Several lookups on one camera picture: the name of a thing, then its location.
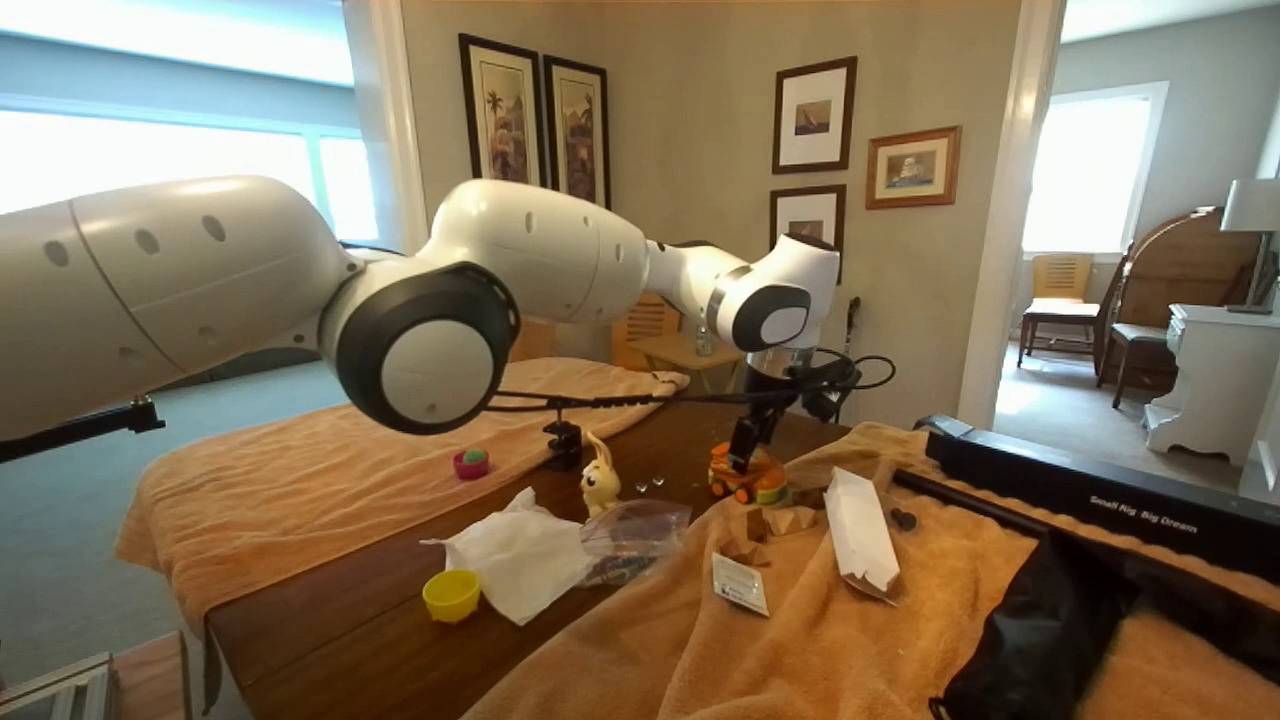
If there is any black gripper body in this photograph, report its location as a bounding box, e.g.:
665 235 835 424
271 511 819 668
739 358 805 428

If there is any orange tiger toy car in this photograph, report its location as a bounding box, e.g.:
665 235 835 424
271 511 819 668
703 440 792 511

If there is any cream plush animal toy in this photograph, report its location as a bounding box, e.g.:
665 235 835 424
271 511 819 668
577 430 626 518

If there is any brown wooden block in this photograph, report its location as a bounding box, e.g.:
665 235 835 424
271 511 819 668
725 500 779 552

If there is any tan wooden chair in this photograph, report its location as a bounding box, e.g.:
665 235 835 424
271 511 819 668
607 293 746 379

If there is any long white box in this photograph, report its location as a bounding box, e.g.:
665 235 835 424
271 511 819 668
819 464 903 599

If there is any clear plastic bag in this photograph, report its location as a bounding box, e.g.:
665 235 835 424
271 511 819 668
577 496 695 593

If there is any small white card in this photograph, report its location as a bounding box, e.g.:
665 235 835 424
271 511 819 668
706 548 776 621

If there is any tan towel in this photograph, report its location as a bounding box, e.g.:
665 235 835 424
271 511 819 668
463 421 1280 720
114 354 693 633

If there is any cushioned wooden chair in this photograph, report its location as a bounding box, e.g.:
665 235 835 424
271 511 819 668
1015 250 1112 372

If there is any yellow plastic cup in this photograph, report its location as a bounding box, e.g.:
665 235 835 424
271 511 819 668
420 566 486 629

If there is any black bag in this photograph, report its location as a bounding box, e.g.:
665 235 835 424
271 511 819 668
930 531 1136 720

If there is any white cabinet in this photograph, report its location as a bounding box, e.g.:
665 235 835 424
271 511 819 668
1143 300 1280 472

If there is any black mounting rod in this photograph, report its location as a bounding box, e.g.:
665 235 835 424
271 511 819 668
0 397 166 464

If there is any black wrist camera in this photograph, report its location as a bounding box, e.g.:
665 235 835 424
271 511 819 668
792 354 863 428

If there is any black frame with white mat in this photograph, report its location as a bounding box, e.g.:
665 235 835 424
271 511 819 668
773 52 860 176
767 179 849 257

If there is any wooden picture frame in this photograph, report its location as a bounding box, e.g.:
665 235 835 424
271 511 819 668
863 124 963 211

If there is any tall black picture frame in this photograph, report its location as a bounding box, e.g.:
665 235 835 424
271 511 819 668
457 32 552 191
538 52 614 211

